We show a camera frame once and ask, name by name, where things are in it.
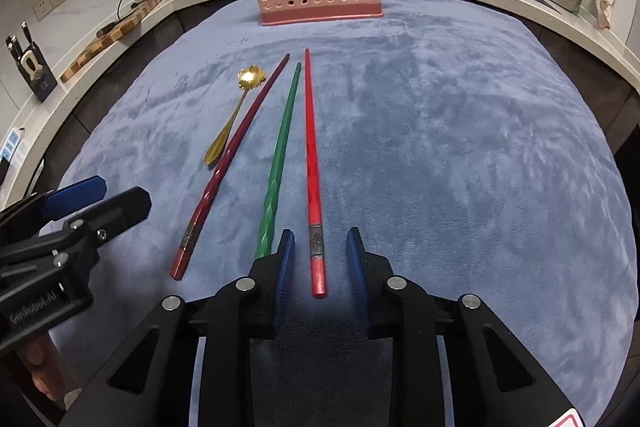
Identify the gold metal spoon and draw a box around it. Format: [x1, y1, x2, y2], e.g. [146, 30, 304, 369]
[203, 65, 265, 166]

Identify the person's left hand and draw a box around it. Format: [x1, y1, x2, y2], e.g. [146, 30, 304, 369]
[20, 337, 66, 408]

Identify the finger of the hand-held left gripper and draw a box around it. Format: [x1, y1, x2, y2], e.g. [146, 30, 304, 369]
[42, 176, 107, 223]
[65, 187, 152, 253]

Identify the maroon chopstick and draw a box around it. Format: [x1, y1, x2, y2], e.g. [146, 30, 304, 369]
[169, 53, 291, 282]

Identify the blue-grey fleece blanket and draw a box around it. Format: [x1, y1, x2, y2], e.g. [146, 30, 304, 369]
[37, 0, 631, 427]

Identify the white wall socket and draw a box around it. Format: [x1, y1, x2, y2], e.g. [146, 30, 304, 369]
[32, 0, 68, 22]

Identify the checkered wooden cutting board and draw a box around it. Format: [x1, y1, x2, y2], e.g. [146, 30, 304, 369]
[60, 0, 166, 84]

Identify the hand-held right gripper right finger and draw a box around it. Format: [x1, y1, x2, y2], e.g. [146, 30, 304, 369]
[346, 227, 588, 427]

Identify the green chopstick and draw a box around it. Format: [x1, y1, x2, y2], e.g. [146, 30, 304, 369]
[254, 62, 303, 260]

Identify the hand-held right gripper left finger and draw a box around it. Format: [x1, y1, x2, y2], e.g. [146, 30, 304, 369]
[60, 228, 296, 427]

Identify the red chopstick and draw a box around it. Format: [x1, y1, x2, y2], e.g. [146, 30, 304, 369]
[303, 48, 329, 299]

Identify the black knife block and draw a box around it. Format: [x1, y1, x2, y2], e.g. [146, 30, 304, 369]
[5, 21, 58, 102]

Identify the white and blue power strip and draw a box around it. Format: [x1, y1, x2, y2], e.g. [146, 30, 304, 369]
[0, 127, 26, 188]

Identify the black power cable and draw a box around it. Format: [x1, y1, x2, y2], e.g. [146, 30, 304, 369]
[117, 0, 151, 20]

